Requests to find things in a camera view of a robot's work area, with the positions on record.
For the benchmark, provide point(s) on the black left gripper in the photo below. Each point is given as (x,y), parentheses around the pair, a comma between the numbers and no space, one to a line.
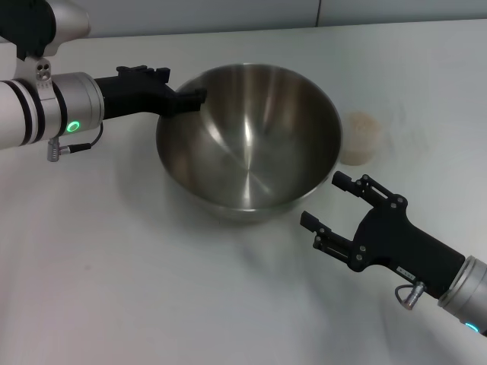
(133,97)

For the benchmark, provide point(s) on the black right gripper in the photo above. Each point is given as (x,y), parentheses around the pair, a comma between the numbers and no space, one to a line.
(399,239)

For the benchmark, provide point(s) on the stainless steel mixing bowl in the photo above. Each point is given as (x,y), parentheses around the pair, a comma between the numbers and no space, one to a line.
(247,144)

